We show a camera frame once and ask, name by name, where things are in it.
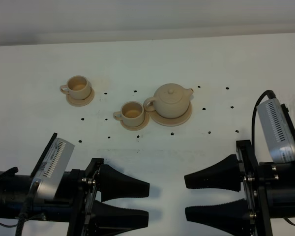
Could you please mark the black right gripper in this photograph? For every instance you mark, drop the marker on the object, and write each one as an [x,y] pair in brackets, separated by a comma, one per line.
[241,215]

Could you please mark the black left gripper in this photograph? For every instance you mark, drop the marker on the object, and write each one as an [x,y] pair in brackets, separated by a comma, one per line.
[99,219]

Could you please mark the beige ceramic teapot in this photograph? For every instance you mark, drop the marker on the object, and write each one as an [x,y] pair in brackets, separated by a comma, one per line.
[169,100]

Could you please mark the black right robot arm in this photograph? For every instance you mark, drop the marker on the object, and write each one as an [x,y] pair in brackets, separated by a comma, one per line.
[269,193]

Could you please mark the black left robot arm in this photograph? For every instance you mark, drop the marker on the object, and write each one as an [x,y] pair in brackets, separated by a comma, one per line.
[14,189]

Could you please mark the beige teacup near teapot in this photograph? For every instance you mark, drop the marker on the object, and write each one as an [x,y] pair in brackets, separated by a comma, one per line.
[131,114]

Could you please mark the beige saucer near teapot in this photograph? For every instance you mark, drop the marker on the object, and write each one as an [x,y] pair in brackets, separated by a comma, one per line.
[141,126]

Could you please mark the beige saucer far left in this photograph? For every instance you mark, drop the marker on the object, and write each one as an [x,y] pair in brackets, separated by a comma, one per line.
[80,103]

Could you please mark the beige teacup far left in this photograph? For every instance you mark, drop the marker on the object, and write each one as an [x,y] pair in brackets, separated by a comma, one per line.
[77,87]

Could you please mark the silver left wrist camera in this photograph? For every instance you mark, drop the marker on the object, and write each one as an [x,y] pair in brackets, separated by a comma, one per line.
[51,166]

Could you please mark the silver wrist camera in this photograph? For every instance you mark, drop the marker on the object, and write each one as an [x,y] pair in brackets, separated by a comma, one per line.
[278,136]
[51,166]

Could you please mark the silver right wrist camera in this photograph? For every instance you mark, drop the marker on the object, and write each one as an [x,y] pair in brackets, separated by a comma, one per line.
[278,136]

